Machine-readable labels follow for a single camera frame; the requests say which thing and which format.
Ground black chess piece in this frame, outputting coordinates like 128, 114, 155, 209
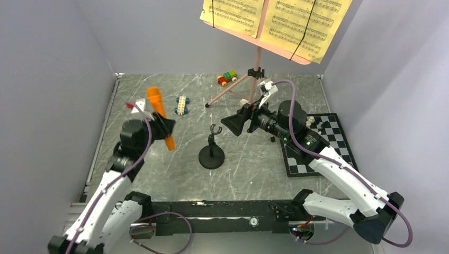
315, 116, 331, 129

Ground cream blue-wheeled brick car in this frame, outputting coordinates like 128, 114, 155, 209
174, 95, 190, 115

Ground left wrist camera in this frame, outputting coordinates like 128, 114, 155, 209
126, 98, 146, 117

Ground left yellow sheet music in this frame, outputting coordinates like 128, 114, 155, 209
200, 0, 264, 38

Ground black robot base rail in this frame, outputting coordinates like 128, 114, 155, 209
132, 200, 324, 236

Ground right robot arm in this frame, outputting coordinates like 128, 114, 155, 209
221, 100, 404, 244

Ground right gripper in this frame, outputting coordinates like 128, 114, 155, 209
221, 95, 292, 142

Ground yellow sheet music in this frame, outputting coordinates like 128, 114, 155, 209
260, 0, 352, 64
200, 0, 264, 38

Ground red green brick car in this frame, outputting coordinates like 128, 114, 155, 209
217, 70, 237, 87

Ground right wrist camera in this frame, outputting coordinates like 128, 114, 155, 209
257, 80, 278, 108

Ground orange toy microphone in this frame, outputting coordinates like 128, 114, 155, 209
147, 86, 175, 151

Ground white blue brick block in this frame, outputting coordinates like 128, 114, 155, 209
239, 99, 250, 107

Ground right yellow sheet music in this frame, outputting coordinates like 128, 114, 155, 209
260, 0, 352, 64

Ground pink music stand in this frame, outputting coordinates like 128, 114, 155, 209
204, 1, 312, 107

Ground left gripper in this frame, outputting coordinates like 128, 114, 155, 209
138, 111, 176, 155

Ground black microphone stand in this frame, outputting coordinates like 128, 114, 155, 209
198, 124, 225, 170

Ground black white chessboard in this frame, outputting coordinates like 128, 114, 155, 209
280, 113, 359, 178

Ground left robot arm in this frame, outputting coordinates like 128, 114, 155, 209
48, 112, 176, 253

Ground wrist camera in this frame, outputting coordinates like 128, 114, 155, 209
257, 80, 278, 108
126, 98, 146, 117

